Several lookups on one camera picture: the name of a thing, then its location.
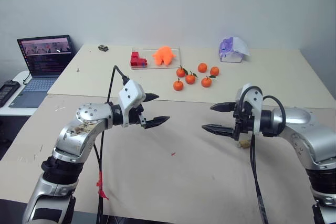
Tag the open grey laptop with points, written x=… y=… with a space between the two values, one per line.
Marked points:
x=43 y=61

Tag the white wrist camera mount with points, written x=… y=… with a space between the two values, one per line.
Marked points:
x=256 y=103
x=131 y=94

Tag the black handheld device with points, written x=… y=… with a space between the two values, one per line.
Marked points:
x=7 y=93

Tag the orange tangerine with leaf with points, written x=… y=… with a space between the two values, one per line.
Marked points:
x=206 y=82
x=190 y=79
x=180 y=72

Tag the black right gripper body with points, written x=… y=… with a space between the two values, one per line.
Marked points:
x=245 y=123

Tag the clear plastic tray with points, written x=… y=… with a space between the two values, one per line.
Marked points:
x=177 y=58

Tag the small black box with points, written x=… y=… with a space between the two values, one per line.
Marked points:
x=103 y=48

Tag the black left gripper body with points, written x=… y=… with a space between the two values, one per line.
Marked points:
x=135 y=117

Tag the orange plush toy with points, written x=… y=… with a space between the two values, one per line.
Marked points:
x=164 y=55

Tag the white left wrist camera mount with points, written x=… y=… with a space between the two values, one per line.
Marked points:
x=131 y=94

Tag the red block toy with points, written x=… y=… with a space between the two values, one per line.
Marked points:
x=137 y=59

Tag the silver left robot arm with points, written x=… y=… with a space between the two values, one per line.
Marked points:
x=76 y=134

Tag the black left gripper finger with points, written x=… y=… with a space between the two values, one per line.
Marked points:
x=157 y=121
x=151 y=96

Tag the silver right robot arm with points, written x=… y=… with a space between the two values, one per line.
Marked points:
x=315 y=140

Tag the white side table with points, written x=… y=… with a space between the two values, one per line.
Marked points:
x=15 y=111

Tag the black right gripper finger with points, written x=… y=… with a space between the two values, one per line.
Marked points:
x=219 y=130
x=224 y=107

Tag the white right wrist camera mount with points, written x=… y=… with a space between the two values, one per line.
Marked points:
x=256 y=103

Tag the purple white tissue pack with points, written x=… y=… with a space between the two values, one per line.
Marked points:
x=232 y=51

